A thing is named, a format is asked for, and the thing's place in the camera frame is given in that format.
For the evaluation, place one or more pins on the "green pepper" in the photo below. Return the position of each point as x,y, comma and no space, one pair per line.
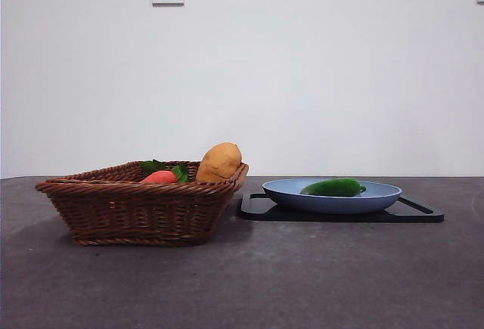
332,188

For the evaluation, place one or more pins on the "yellow-brown potato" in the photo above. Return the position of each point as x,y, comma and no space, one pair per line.
221,160

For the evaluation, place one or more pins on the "brown wicker basket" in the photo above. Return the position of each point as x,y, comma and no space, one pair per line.
140,211

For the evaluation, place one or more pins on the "black rectangular tray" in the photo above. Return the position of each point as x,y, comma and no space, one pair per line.
340,217

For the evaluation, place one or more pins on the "orange carrot with green leaves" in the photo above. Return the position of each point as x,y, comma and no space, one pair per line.
160,177

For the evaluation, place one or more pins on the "light blue plate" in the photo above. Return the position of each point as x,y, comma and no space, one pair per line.
329,204

